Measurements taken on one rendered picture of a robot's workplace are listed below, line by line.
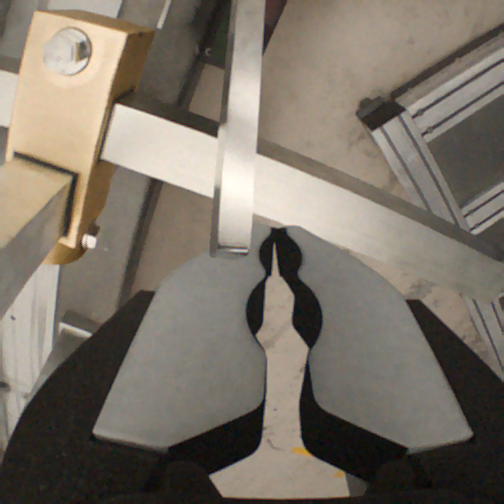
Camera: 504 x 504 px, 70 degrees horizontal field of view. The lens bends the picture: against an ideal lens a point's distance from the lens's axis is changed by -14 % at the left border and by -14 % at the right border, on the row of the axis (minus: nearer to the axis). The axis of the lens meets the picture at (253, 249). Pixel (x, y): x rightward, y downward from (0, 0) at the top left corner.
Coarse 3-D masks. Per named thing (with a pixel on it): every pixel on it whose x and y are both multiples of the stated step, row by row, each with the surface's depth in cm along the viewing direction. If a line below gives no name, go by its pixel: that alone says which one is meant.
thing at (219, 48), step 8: (224, 16) 28; (224, 24) 28; (224, 32) 29; (216, 40) 29; (224, 40) 29; (216, 48) 29; (224, 48) 29; (208, 56) 30; (216, 56) 30; (224, 56) 30
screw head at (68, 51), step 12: (60, 36) 14; (72, 36) 15; (84, 36) 15; (48, 48) 14; (60, 48) 14; (72, 48) 14; (84, 48) 15; (48, 60) 14; (60, 60) 14; (72, 60) 15; (84, 60) 15; (60, 72) 15; (72, 72) 16
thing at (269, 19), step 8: (272, 0) 27; (280, 0) 27; (272, 8) 28; (280, 8) 28; (264, 16) 28; (272, 16) 28; (264, 24) 28; (272, 24) 28; (264, 32) 29; (264, 40) 29
